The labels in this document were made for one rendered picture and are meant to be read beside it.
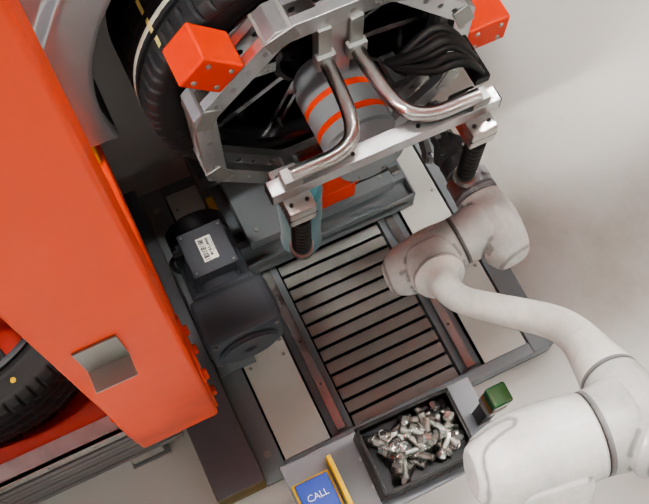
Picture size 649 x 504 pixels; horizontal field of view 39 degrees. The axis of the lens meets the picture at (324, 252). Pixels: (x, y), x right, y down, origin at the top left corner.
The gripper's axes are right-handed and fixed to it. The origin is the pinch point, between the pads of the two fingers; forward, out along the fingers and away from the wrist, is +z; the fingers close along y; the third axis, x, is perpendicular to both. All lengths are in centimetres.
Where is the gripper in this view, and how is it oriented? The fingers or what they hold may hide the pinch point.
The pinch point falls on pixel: (417, 95)
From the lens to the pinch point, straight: 195.8
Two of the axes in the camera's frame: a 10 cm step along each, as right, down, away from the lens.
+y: 6.4, -5.4, -5.4
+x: -6.3, 0.2, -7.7
